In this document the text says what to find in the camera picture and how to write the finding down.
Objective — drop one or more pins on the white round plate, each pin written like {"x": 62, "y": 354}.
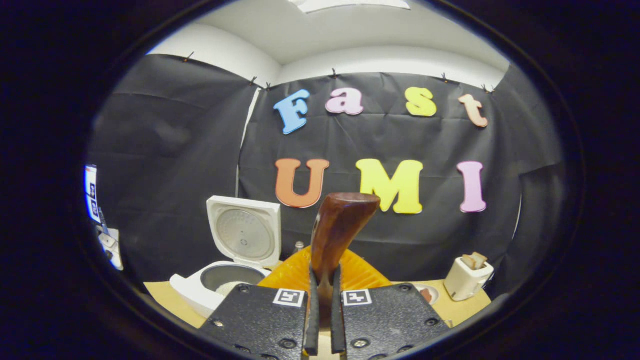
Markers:
{"x": 435, "y": 291}

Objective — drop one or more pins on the black backdrop cloth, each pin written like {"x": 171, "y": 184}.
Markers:
{"x": 175, "y": 175}

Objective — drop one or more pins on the white toaster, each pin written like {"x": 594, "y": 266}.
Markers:
{"x": 467, "y": 285}

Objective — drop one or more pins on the clear plastic water bottle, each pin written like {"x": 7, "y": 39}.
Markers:
{"x": 299, "y": 246}

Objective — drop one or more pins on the toast bread slice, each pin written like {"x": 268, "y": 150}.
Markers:
{"x": 480, "y": 259}
{"x": 468, "y": 261}

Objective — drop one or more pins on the white device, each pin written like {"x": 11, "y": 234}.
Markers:
{"x": 112, "y": 250}

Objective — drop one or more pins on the lit computer screen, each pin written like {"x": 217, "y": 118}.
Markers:
{"x": 91, "y": 192}

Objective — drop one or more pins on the brown wooden spoon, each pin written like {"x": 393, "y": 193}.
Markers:
{"x": 340, "y": 225}

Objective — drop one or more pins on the white rice cooker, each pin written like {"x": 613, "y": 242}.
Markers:
{"x": 245, "y": 235}

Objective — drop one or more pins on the brown meat piece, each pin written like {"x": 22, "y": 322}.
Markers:
{"x": 426, "y": 296}

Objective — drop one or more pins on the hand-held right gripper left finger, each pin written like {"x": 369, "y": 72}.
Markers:
{"x": 313, "y": 325}

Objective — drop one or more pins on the large ceiling light panel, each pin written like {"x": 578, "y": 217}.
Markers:
{"x": 350, "y": 4}

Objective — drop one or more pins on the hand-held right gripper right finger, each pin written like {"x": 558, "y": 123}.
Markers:
{"x": 336, "y": 325}

